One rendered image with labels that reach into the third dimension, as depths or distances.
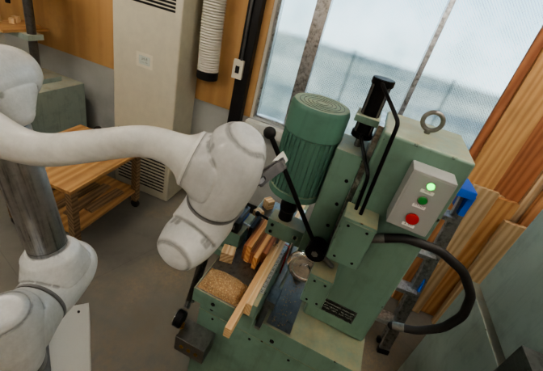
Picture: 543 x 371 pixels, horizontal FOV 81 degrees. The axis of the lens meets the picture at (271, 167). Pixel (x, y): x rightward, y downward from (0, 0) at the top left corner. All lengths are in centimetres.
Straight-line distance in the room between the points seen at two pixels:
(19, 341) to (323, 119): 91
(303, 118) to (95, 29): 243
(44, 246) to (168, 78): 155
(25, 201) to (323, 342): 97
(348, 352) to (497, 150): 152
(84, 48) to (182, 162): 274
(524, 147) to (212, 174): 207
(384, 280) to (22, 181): 101
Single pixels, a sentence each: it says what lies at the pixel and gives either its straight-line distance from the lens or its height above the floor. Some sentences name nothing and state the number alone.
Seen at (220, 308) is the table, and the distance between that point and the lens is 109.
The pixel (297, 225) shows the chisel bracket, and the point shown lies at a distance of 113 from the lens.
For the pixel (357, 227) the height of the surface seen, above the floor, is 129.
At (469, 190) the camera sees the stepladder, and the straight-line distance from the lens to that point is 175.
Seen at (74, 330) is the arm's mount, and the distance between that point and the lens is 130.
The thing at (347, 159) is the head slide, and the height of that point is 140.
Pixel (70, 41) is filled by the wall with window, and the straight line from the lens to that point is 330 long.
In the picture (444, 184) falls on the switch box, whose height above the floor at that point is 147.
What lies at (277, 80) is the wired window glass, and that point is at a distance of 240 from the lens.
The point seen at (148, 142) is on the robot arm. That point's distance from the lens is 54.
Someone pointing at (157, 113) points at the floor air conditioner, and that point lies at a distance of 250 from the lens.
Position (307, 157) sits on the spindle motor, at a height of 137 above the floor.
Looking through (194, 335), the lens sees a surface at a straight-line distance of 133.
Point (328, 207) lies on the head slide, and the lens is 98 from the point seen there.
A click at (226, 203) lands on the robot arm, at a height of 144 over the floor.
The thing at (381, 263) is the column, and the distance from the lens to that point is 102.
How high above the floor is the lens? 176
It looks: 29 degrees down
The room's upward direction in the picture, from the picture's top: 15 degrees clockwise
